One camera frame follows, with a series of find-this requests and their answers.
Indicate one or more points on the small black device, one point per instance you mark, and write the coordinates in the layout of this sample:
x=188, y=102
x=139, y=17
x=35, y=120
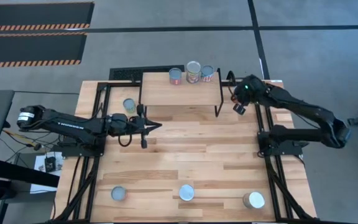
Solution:
x=50, y=164

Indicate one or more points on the small green peas can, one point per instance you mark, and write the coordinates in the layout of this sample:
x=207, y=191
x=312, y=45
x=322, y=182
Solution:
x=129, y=105

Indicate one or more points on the black desk beam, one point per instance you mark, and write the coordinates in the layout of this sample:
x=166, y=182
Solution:
x=20, y=172

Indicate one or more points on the tall blue peaches can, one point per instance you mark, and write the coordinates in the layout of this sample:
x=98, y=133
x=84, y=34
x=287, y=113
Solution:
x=193, y=70

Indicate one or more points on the small can labelled orange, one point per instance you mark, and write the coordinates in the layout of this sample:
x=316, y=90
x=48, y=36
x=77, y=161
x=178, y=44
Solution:
x=175, y=75

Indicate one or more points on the black hazard-striped floor mat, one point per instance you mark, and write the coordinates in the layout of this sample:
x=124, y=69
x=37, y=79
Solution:
x=36, y=14
x=30, y=48

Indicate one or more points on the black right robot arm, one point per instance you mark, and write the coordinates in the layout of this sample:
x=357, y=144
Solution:
x=300, y=107

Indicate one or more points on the white paper sheet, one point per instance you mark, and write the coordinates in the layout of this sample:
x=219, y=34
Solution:
x=39, y=183

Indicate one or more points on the tall red corn can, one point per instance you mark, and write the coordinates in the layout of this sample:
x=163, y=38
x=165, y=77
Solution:
x=186, y=192

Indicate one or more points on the black perforated floor mat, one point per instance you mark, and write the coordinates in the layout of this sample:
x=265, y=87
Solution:
x=126, y=74

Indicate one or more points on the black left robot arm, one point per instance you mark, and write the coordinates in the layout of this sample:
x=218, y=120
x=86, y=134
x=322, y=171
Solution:
x=73, y=127

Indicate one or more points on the black-framed wooden shelf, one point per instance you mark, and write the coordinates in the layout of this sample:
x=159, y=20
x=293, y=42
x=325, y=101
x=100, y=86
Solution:
x=182, y=93

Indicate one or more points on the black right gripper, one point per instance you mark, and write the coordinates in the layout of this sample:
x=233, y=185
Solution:
x=249, y=90

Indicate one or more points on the black aluminium table frame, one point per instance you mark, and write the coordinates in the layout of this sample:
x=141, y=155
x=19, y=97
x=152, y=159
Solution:
x=102, y=84

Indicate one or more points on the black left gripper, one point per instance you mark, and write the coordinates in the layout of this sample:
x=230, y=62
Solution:
x=134, y=124

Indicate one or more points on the small white-label can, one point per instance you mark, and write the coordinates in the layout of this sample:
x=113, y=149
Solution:
x=118, y=193

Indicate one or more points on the small pink and teal can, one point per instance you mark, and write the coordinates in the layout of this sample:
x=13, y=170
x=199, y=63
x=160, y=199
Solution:
x=207, y=72

